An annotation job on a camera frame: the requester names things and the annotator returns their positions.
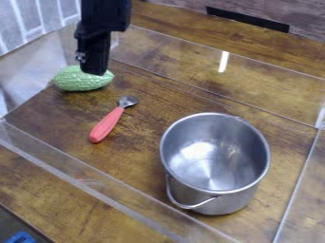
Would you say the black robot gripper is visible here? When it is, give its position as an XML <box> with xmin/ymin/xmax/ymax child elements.
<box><xmin>75</xmin><ymin>0</ymin><xmax>132</xmax><ymax>76</ymax></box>

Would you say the stainless steel pot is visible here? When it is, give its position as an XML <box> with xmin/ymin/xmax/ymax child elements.
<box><xmin>160</xmin><ymin>112</ymin><xmax>270</xmax><ymax>215</ymax></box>

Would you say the blue object at corner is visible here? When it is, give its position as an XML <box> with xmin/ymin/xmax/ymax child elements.
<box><xmin>4</xmin><ymin>232</ymin><xmax>37</xmax><ymax>243</ymax></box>

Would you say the pink handled metal spoon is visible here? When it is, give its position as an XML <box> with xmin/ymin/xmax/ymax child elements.
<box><xmin>88</xmin><ymin>96</ymin><xmax>137</xmax><ymax>143</ymax></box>

